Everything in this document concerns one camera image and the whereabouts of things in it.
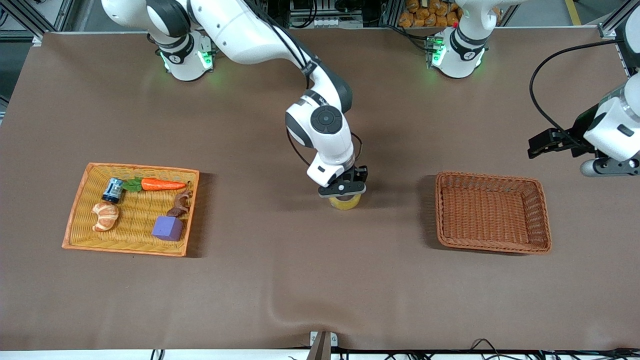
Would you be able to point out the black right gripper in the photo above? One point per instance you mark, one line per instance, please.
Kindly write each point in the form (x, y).
(358, 174)

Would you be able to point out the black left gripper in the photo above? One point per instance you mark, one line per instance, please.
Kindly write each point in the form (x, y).
(580, 127)

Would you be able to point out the yellow tape roll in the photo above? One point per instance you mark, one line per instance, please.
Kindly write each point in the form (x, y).
(345, 202)

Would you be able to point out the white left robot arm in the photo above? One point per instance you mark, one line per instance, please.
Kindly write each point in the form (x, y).
(462, 45)

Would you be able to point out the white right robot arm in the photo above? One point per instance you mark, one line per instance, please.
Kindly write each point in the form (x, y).
(240, 30)

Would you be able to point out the brown wicker basket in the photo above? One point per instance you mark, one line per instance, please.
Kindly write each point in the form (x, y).
(480, 215)

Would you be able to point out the orange snack bags pile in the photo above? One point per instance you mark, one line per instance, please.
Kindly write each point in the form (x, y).
(425, 15)

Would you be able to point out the brown toy animal figure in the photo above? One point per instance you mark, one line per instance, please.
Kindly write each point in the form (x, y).
(181, 202)

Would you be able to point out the purple cube block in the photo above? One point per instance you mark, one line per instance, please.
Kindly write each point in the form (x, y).
(167, 229)

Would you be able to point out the orange toy carrot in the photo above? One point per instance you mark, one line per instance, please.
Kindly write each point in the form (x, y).
(160, 185)

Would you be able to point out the orange-rimmed yellow wicker tray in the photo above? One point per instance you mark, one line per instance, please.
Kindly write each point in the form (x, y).
(132, 245)

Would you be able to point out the blue can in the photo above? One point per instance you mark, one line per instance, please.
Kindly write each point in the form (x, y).
(113, 191)

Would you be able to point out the toy croissant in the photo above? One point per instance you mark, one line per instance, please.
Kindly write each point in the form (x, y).
(105, 217)

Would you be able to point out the aluminium frame post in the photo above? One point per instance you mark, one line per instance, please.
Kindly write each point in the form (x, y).
(30, 17)
(617, 20)

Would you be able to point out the metal table bracket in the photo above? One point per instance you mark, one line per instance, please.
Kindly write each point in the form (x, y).
(322, 345)

